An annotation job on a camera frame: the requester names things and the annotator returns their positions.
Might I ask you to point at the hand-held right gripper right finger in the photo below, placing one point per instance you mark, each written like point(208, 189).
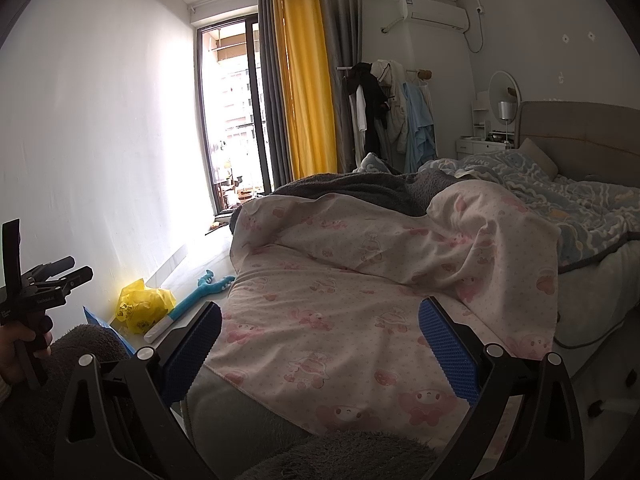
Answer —
point(445, 347)

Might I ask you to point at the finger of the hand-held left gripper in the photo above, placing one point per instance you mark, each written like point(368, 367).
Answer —
point(52, 267)
point(75, 280)

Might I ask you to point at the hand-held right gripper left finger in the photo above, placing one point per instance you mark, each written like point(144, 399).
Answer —
point(192, 350)

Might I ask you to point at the person's left hand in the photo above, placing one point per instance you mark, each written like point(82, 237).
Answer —
point(12, 355)

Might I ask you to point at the blue printed bag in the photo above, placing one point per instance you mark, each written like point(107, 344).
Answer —
point(100, 322)

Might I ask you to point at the blue dinosaur plush stick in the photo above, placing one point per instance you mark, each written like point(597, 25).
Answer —
point(192, 300)

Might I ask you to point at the yellow plastic bag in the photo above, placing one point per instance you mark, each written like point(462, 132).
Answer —
point(142, 307)

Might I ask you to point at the pink printed blanket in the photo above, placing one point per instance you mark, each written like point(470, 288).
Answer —
point(350, 310)

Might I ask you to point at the white duvet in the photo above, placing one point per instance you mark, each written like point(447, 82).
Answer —
point(600, 300)

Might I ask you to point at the grey fleece blanket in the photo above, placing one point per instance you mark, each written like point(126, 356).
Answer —
point(350, 190)

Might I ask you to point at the blue patterned quilt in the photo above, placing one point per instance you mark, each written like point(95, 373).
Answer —
point(575, 200)

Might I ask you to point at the light blue plush toy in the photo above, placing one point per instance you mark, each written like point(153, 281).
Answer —
point(372, 162)

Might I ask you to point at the white dresser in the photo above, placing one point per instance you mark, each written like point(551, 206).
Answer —
point(472, 147)

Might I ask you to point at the beige pillow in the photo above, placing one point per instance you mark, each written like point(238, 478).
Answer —
point(537, 157)

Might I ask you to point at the light blue hanging garment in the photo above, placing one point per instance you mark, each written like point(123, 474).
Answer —
point(420, 130)

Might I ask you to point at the white hanging jacket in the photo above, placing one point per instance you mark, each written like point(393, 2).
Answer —
point(395, 110)

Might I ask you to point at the white cylinder lamp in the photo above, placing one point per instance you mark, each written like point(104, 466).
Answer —
point(505, 110)

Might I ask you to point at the beige upholstered headboard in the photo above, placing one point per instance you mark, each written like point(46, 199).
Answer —
point(575, 135)

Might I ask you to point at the black framed glass door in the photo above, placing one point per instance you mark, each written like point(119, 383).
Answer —
point(260, 110)

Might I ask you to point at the white hanging shirt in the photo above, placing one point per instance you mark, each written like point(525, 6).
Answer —
point(359, 110)

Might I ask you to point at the black hanging garment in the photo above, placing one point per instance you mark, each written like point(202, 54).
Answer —
point(372, 105)

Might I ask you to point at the round white mirror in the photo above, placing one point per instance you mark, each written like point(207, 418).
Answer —
point(502, 85)

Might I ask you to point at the grey curtain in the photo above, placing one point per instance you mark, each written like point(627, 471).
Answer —
point(345, 35)
point(267, 85)

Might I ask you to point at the clothes rack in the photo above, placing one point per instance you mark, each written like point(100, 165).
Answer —
point(422, 74)

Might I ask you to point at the yellow curtain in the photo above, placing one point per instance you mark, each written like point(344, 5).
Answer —
point(305, 85)

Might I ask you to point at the white air conditioner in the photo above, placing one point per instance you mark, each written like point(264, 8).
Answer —
point(435, 12)

